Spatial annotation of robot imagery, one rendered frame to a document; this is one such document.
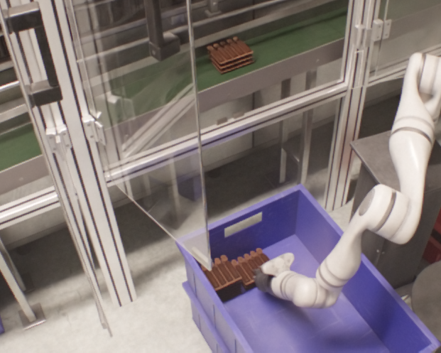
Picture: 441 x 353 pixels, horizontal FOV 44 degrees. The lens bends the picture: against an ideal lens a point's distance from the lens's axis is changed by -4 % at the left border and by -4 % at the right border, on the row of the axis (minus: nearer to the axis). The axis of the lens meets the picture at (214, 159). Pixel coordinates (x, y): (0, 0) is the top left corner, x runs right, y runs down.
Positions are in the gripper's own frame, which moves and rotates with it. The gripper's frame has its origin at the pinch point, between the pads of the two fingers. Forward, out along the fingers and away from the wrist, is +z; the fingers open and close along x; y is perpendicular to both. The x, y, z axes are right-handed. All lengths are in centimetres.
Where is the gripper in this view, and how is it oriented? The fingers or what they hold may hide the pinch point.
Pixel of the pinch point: (255, 268)
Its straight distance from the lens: 165.0
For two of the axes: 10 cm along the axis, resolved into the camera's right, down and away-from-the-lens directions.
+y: 3.6, 9.3, 0.4
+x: 8.8, -3.6, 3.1
